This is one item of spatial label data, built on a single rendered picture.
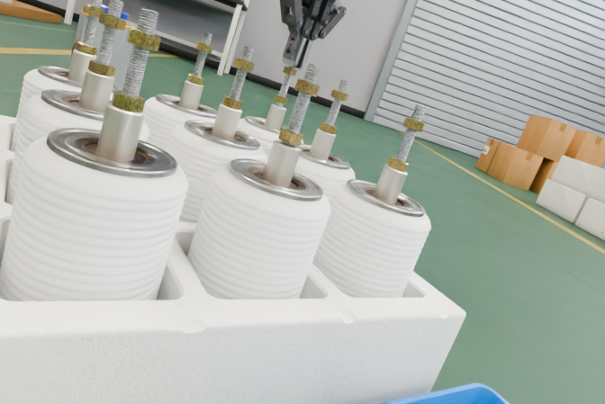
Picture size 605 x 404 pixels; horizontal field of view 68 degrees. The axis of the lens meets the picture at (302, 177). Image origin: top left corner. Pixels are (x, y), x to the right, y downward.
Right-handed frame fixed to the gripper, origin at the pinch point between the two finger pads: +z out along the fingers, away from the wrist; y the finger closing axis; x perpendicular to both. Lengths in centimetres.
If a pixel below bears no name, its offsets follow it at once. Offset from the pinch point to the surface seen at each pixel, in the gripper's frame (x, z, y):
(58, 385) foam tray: 18.7, 20.9, 35.6
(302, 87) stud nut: 17.2, 3.0, 21.0
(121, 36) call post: -19.8, 5.6, 11.3
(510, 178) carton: -17, 30, -353
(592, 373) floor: 49, 35, -47
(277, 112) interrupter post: 0.7, 8.1, 0.8
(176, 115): -2.0, 10.9, 14.5
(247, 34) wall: -341, -14, -355
